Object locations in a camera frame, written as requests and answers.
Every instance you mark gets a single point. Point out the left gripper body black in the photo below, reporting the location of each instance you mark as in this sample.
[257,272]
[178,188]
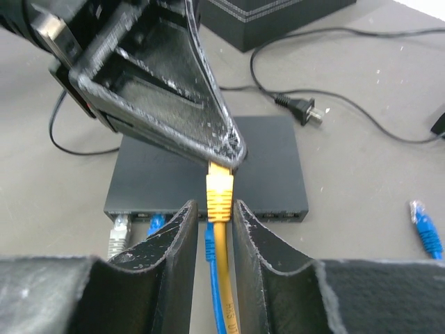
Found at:
[52,35]

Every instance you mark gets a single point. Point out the black jewelry display box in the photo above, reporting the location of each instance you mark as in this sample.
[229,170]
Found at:
[248,24]

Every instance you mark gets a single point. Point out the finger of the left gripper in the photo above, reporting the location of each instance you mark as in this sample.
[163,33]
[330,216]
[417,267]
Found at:
[146,72]

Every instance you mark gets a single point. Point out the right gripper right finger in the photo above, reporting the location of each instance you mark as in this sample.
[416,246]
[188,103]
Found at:
[282,290]

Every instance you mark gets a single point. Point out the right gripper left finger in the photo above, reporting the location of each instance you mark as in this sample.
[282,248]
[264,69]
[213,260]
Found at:
[147,288]

